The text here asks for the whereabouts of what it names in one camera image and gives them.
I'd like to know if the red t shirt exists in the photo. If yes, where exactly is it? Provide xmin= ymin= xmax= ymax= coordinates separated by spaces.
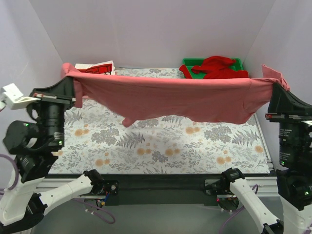
xmin=179 ymin=56 xmax=249 ymax=80

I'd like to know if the folded red printed shirt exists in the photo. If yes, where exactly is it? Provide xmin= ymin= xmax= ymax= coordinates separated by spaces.
xmin=81 ymin=63 xmax=115 ymax=75

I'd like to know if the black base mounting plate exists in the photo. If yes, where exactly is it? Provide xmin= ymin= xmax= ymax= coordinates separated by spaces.
xmin=80 ymin=173 xmax=239 ymax=213

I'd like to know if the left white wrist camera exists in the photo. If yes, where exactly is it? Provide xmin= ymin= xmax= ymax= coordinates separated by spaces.
xmin=0 ymin=83 xmax=39 ymax=111

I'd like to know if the pink t shirt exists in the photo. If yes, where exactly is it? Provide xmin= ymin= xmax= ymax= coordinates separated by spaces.
xmin=61 ymin=63 xmax=290 ymax=127

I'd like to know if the green plastic bin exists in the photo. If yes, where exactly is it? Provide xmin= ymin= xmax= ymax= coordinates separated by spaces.
xmin=182 ymin=57 xmax=244 ymax=80

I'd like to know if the folded white shirt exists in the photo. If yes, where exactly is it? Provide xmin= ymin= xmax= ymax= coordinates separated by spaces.
xmin=75 ymin=60 xmax=115 ymax=75

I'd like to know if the floral patterned table mat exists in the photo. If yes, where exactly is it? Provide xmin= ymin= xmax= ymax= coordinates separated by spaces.
xmin=47 ymin=68 xmax=271 ymax=175

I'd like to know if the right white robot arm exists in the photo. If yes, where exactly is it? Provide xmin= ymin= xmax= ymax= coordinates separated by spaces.
xmin=220 ymin=84 xmax=312 ymax=234

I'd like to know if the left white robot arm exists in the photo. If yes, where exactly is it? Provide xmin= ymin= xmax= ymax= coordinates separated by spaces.
xmin=0 ymin=77 xmax=104 ymax=234

